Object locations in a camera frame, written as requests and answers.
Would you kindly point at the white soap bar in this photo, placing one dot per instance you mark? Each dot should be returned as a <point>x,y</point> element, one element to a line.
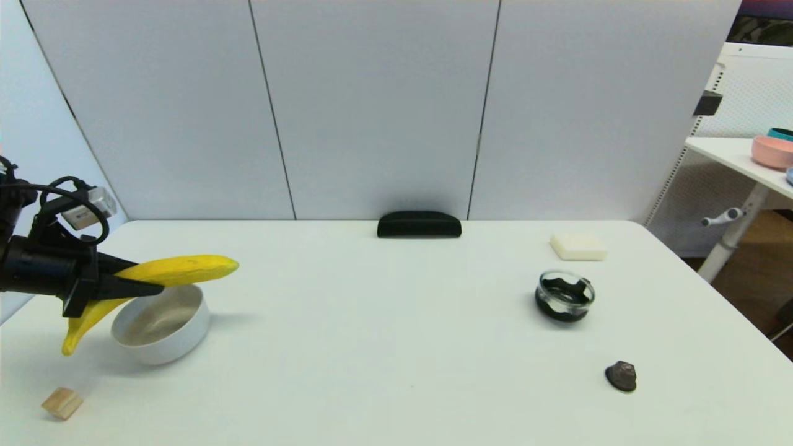
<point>578,246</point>

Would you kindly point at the black oblong case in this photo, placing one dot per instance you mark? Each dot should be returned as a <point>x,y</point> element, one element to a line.
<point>419,224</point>

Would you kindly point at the white pegboard panel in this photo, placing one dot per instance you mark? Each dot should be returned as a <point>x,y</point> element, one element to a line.
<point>756,87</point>

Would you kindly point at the small dark brown shell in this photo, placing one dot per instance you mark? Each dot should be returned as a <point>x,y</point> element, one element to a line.
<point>621,376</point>

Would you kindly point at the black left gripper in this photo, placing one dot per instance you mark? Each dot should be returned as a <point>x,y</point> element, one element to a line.
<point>85,280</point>

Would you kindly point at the glass cup with black liquid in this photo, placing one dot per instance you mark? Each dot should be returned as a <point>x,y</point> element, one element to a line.
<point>565,306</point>

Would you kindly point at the beige round bowl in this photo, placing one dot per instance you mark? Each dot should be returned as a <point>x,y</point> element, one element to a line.
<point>164,337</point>

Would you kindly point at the small wooden block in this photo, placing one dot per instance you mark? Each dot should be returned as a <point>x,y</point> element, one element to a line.
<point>62,403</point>

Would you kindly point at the white side table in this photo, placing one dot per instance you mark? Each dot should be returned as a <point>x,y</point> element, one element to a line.
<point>737,158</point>

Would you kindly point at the black partition clamp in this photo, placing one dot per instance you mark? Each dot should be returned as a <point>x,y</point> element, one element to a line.
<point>708,103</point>

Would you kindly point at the yellow banana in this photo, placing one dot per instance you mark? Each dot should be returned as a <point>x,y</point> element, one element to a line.
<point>179,271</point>

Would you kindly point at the teal bowl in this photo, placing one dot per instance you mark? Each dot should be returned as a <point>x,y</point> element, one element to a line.
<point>782,133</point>

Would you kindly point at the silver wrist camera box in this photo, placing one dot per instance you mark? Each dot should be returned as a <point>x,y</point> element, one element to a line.
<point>90,209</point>

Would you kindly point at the pink bowl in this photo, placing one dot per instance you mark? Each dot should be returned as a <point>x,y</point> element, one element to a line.
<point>773,152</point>

